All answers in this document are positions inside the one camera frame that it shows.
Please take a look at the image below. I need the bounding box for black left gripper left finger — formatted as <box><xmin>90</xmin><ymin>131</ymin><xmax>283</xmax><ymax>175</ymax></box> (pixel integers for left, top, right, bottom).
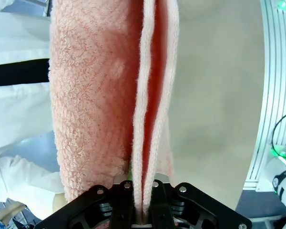
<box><xmin>34</xmin><ymin>173</ymin><xmax>137</xmax><ymax>229</ymax></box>

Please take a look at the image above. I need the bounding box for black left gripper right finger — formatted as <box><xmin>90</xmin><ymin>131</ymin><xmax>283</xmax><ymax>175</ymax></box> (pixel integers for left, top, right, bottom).
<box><xmin>148</xmin><ymin>173</ymin><xmax>253</xmax><ymax>229</ymax></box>

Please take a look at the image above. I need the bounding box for pink terry towel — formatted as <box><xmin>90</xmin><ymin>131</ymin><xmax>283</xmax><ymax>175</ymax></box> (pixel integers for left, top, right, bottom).
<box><xmin>49</xmin><ymin>0</ymin><xmax>181</xmax><ymax>219</ymax></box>

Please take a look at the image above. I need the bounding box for person's right forearm white sleeve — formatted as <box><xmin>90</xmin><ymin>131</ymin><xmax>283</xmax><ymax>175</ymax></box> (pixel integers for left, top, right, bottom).
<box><xmin>0</xmin><ymin>155</ymin><xmax>65</xmax><ymax>203</ymax></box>

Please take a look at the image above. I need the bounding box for person's right hand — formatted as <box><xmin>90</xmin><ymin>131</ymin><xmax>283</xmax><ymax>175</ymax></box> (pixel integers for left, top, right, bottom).
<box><xmin>53</xmin><ymin>192</ymin><xmax>67</xmax><ymax>215</ymax></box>

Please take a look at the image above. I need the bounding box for person in white shirt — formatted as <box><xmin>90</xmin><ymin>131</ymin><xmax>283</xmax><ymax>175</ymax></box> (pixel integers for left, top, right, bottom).
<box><xmin>0</xmin><ymin>9</ymin><xmax>67</xmax><ymax>215</ymax></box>

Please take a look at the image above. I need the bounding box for thin black cable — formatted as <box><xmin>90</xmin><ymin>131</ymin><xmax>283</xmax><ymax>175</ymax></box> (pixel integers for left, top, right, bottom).
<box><xmin>271</xmin><ymin>112</ymin><xmax>286</xmax><ymax>163</ymax></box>

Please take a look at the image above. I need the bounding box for aluminium profile frame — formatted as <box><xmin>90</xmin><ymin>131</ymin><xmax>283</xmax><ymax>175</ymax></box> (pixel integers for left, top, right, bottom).
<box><xmin>243</xmin><ymin>0</ymin><xmax>286</xmax><ymax>189</ymax></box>

